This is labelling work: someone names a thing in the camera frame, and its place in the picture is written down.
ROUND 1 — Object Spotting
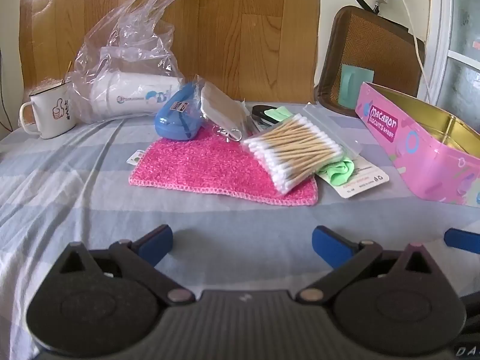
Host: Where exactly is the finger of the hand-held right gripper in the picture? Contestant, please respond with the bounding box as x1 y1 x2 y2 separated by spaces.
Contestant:
444 228 480 254

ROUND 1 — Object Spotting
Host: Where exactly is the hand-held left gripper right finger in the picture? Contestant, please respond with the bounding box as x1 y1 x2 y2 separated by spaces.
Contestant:
298 225 433 304

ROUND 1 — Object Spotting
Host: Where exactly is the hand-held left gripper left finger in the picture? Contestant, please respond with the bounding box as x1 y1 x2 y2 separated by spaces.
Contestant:
56 224 196 307

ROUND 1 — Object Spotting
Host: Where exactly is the white card of colourful strips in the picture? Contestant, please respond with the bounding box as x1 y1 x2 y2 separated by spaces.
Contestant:
317 155 391 198

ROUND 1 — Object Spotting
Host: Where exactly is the pink biscuit tin box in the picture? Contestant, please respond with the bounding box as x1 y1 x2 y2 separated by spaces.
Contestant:
354 82 480 208

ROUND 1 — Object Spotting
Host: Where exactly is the blue plastic case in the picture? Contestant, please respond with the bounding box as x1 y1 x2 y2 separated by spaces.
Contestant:
155 82 205 142

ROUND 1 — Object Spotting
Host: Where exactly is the clear packet of white pads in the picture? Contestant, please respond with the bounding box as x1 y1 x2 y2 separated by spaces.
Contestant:
195 77 251 136

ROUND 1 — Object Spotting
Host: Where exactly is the striped bed sheet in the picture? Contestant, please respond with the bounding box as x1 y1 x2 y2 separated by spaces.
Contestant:
0 99 480 360

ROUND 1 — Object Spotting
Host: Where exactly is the pink fluffy cloth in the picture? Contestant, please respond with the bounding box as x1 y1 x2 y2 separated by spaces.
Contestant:
127 135 319 207

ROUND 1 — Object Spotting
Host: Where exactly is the bag of cotton swabs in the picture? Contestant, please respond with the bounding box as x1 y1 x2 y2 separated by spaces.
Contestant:
242 105 363 196

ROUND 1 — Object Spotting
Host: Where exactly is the light green pad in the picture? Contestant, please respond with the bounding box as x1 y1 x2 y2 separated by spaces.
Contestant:
262 107 292 124

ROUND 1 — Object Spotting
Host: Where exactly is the black oval item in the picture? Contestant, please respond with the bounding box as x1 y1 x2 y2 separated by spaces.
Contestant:
250 104 276 127

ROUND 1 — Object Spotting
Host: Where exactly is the white cylindrical bottle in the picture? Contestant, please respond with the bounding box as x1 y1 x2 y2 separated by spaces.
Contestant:
89 73 184 118

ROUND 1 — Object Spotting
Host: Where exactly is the teal sticker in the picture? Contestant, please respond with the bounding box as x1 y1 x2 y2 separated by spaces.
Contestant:
339 64 376 109

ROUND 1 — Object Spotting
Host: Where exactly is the white enamel mug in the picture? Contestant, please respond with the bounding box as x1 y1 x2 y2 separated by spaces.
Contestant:
19 82 78 140

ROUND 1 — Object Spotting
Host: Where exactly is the white framed glass window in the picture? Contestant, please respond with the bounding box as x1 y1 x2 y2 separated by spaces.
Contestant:
418 0 480 136

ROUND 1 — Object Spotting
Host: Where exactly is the clear plastic bag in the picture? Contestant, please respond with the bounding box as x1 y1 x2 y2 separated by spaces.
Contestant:
69 0 190 124

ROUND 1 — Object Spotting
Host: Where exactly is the wooden headboard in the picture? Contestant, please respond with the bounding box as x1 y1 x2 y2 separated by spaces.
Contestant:
19 0 324 104

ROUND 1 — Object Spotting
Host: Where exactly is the metal key ring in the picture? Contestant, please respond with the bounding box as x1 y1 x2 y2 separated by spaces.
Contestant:
213 127 243 143

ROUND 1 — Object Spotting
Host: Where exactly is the white cable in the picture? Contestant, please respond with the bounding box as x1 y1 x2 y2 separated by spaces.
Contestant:
392 0 436 103

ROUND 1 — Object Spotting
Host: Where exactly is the black strap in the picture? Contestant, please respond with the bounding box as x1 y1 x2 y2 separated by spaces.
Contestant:
352 0 384 14

